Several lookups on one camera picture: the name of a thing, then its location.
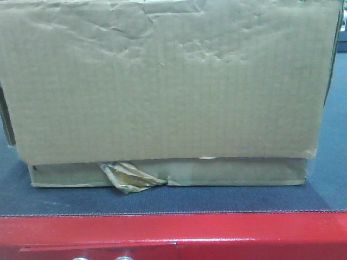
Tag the large brown cardboard box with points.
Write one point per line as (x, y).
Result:
(199, 93)

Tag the crumpled clear packing tape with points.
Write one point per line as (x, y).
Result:
(127, 178)

